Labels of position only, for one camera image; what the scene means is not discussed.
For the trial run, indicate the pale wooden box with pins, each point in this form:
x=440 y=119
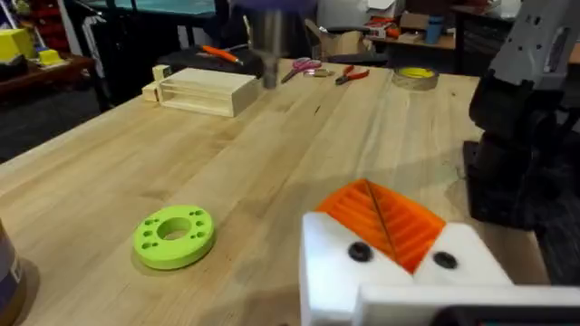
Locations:
x=206 y=90

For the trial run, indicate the open cardboard box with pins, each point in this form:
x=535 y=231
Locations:
x=337 y=41

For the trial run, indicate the grey metal pole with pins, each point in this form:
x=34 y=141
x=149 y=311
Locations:
x=270 y=41

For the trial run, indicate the dark brown side table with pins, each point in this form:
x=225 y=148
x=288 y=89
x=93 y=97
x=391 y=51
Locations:
x=41 y=74

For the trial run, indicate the green disc with holes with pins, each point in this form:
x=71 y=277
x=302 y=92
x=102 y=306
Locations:
x=174 y=236

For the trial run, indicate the left gripper white and orange left finger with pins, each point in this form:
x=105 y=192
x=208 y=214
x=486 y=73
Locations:
x=331 y=271

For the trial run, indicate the blue cup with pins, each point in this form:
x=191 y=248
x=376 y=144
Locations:
x=434 y=29

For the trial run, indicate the small pale wooden block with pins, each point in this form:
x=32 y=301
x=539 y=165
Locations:
x=161 y=72
x=150 y=92

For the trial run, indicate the left gripper white and orange right finger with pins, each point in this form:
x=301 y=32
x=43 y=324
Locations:
x=462 y=262

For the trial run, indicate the yellow toy blocks heap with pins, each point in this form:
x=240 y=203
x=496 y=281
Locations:
x=20 y=45

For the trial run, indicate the purple and white tub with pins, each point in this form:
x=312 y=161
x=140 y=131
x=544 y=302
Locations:
x=6 y=280

